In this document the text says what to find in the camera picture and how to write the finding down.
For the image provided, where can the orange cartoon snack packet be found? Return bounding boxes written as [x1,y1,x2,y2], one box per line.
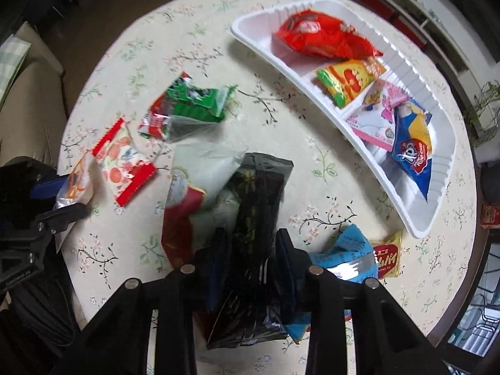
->
[315,57,387,108]

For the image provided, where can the gold and red snack packet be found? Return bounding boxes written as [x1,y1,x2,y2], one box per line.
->
[370,230,403,279]

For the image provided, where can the white plastic tray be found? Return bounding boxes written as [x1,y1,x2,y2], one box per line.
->
[231,0,457,239]

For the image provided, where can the red storage box left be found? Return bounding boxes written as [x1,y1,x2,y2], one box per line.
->
[359,0,394,19]

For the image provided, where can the hanging plant on stand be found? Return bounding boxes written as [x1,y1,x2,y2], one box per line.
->
[463,80,499,148]

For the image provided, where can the green and red snack packet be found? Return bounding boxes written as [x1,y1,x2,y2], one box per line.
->
[137,72,237,142]

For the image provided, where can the pink snack packet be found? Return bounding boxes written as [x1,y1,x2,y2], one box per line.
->
[347,79,409,152]

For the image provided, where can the white red fruit-print packet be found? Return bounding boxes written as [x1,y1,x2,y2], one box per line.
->
[92,118,157,208]

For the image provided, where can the floral tablecloth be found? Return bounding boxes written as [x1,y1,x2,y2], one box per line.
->
[57,0,477,374]

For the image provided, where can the red storage box right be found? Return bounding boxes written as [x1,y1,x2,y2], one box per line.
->
[392,16,428,50]

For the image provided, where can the black snack bag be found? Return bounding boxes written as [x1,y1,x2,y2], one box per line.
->
[204,152,293,350]

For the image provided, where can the white translucent snack packet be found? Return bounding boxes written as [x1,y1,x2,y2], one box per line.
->
[54,152,96,253]

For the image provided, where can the white TV console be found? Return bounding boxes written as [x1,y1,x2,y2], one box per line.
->
[385,0,499,87]

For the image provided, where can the red gift box on floor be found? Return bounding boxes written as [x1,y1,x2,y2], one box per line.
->
[481,204,500,229]

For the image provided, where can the red storage box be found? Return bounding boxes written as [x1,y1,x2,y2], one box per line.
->
[392,16,428,50]
[359,0,394,19]

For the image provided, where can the white and red snack bag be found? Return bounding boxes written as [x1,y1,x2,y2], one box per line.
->
[161,141,245,268]

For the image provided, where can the light blue snack packet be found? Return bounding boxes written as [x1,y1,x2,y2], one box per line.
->
[275,224,378,344]

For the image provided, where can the beige sofa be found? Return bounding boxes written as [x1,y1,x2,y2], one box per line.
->
[1,21,67,167]

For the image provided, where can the blue Tipo snack packet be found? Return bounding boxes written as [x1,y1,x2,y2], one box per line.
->
[392,97,433,200]

